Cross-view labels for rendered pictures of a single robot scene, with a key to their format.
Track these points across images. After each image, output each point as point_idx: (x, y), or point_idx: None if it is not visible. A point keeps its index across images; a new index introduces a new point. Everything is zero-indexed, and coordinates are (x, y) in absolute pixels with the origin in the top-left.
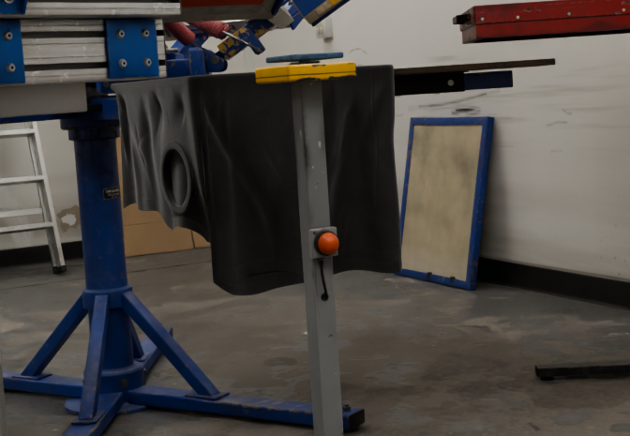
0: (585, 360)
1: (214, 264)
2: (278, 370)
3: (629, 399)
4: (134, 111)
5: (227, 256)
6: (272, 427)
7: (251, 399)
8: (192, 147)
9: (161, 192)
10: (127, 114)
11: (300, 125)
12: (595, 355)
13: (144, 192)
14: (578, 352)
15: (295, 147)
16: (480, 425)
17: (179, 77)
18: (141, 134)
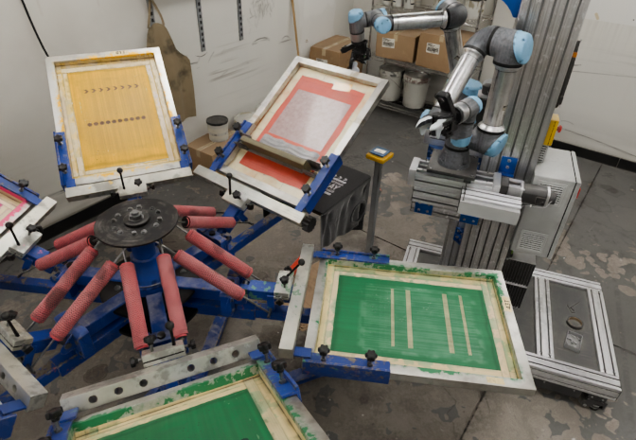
0: (121, 258)
1: (362, 224)
2: (119, 365)
3: (185, 241)
4: (338, 210)
5: (360, 220)
6: (226, 330)
7: (211, 337)
8: (366, 197)
9: (344, 226)
10: (333, 215)
11: (381, 167)
12: (113, 256)
13: (333, 236)
14: (104, 262)
15: (379, 174)
16: (218, 271)
17: (365, 180)
18: (339, 216)
